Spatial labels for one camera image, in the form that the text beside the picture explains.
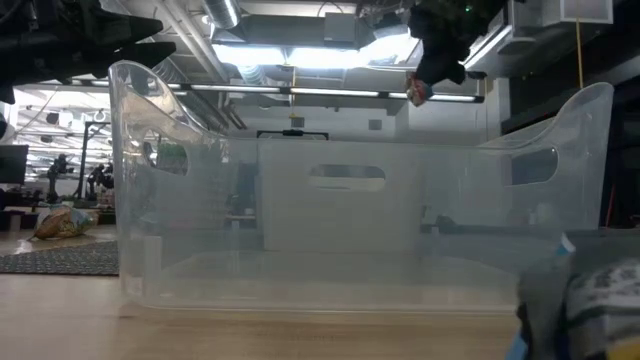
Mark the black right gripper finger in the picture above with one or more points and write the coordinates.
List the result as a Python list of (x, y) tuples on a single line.
[(457, 65), (434, 67)]

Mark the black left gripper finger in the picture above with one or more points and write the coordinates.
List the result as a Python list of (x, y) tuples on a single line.
[(135, 54), (125, 27)]

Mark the red granola bar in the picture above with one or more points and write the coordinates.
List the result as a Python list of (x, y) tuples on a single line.
[(417, 92)]

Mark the grey blue granola bar wrapper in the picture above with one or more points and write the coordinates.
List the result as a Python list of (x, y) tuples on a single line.
[(600, 300)]

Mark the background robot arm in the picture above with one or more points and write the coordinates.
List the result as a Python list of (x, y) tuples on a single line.
[(56, 175), (100, 177)]

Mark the grey ceiling box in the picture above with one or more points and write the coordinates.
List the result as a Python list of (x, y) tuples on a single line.
[(340, 27)]

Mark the long ceiling light bar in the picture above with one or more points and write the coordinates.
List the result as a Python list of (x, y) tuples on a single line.
[(330, 92)]

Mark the black monitor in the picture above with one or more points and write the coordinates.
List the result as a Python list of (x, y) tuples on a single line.
[(12, 164)]

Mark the black horizontal bar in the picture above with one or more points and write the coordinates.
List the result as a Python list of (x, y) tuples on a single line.
[(292, 133)]

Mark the white plastic storage bin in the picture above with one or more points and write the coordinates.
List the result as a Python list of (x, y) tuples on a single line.
[(340, 220)]

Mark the dark patterned mat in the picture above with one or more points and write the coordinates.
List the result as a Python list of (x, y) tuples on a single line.
[(60, 259)]

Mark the clear plastic storage bin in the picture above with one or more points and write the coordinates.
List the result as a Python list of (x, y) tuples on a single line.
[(200, 280)]

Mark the grey square wall plate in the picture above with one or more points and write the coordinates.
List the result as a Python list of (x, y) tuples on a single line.
[(375, 124)]

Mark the silver ventilation duct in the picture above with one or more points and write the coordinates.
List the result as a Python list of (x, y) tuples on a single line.
[(222, 12)]

